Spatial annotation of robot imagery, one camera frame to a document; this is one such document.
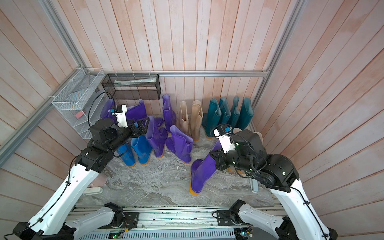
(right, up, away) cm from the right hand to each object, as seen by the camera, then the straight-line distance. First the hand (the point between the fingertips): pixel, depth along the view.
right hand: (209, 152), depth 58 cm
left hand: (-29, +13, +9) cm, 33 cm away
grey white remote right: (+28, -22, +23) cm, 43 cm away
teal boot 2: (+25, +18, +27) cm, 41 cm away
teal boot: (+19, +18, +27) cm, 37 cm away
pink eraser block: (-70, +18, +24) cm, 76 cm away
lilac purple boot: (-12, +1, +20) cm, 24 cm away
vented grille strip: (+8, -41, +12) cm, 44 cm away
